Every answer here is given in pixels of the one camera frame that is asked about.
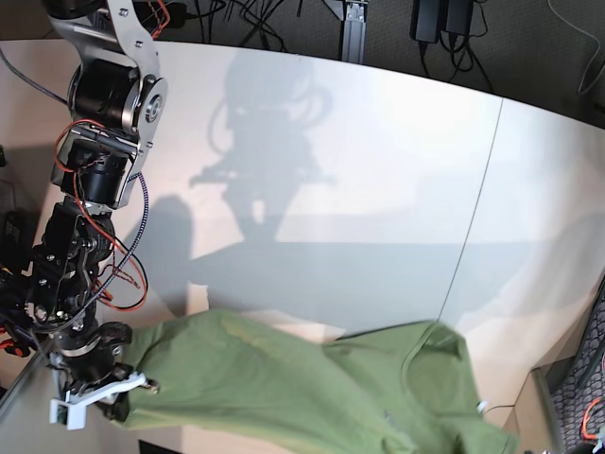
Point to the green t-shirt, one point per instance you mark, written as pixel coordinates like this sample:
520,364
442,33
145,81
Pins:
404,389

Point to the black remote control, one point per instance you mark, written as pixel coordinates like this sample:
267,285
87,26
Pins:
18,229

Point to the black power adapter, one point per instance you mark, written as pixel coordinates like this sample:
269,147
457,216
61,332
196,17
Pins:
431,17

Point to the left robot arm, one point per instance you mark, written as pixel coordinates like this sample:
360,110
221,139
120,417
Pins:
591,426

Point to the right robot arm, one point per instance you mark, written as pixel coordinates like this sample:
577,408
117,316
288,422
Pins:
116,98

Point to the aluminium extrusion post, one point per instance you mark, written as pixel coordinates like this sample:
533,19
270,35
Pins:
354,24

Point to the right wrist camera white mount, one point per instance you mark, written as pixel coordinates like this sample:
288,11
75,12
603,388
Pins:
69,407

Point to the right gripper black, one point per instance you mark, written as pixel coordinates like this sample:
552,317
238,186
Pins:
90,360

